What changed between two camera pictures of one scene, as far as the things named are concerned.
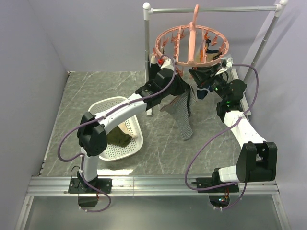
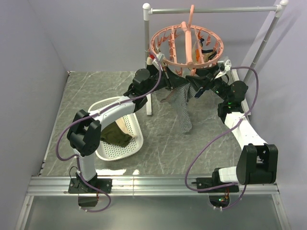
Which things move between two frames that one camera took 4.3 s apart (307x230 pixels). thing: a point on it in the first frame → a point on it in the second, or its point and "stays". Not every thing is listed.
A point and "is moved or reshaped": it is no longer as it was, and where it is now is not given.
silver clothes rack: [279, 9] stays
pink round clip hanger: [192, 45] is moved or reshaped
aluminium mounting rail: [173, 185] stays
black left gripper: [183, 86] → [172, 81]
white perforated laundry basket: [112, 152] stays
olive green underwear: [117, 137] stays
